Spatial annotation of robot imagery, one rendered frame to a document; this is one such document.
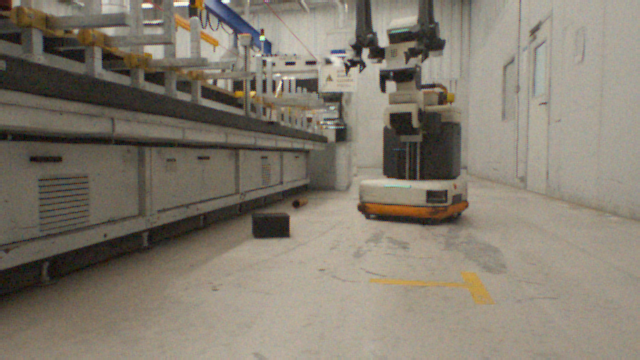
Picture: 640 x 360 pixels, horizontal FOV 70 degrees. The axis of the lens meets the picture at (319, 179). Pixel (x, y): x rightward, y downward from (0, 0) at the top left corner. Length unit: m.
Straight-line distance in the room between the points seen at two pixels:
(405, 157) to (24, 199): 2.47
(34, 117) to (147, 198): 0.95
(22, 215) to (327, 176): 4.73
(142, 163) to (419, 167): 1.92
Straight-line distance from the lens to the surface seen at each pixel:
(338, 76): 6.01
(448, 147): 3.34
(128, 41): 1.68
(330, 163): 6.09
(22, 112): 1.47
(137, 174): 2.32
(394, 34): 3.26
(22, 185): 1.79
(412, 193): 3.08
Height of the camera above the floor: 0.45
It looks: 3 degrees down
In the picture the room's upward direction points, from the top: straight up
